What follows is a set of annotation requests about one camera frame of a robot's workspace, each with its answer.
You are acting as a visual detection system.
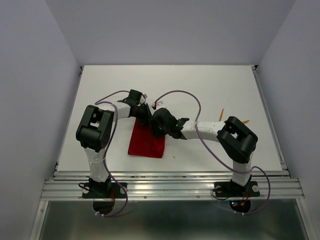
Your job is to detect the orange plastic fork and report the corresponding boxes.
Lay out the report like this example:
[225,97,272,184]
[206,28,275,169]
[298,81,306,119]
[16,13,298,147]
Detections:
[219,108,224,122]

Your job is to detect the red cloth napkin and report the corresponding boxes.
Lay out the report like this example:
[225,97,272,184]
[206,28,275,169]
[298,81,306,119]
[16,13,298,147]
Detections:
[127,118,166,159]

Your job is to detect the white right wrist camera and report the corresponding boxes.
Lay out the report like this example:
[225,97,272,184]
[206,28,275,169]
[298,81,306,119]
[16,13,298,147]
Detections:
[152,101,167,111]

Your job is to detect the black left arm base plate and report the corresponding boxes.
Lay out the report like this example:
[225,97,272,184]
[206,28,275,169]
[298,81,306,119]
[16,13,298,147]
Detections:
[79,182,126,199]

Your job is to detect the aluminium rail frame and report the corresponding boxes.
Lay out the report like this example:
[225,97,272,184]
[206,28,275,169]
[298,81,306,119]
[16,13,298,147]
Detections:
[31,65,318,240]

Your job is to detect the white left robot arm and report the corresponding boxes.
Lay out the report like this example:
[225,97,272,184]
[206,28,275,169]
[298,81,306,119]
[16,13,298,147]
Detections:
[75,89,151,197]

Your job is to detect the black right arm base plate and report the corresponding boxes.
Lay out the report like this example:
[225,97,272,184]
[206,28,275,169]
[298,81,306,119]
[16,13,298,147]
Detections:
[214,180,260,198]

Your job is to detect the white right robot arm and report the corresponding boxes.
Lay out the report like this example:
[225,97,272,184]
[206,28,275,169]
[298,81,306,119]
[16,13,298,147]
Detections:
[149,107,258,195]

